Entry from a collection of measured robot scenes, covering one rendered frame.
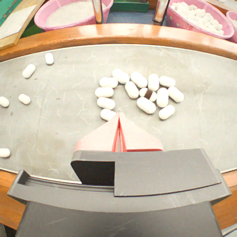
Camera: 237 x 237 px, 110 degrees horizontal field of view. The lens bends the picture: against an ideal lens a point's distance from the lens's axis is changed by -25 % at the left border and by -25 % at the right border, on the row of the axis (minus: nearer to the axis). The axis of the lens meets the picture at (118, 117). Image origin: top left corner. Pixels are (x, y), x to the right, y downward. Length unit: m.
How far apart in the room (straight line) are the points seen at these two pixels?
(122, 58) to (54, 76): 0.16
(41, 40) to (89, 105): 0.23
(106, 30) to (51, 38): 0.14
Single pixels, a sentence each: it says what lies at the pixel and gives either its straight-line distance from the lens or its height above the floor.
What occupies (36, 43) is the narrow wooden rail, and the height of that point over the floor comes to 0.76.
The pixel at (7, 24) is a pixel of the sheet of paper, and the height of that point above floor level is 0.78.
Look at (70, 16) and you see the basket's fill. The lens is 0.47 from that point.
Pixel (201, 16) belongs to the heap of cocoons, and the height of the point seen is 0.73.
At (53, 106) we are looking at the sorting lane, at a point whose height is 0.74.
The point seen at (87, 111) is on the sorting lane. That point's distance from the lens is 0.21.
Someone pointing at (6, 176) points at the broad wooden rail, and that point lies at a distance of 0.31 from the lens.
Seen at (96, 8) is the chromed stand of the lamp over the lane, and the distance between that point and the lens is 0.32.
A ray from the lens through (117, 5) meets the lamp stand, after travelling 0.58.
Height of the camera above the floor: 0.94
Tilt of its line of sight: 77 degrees down
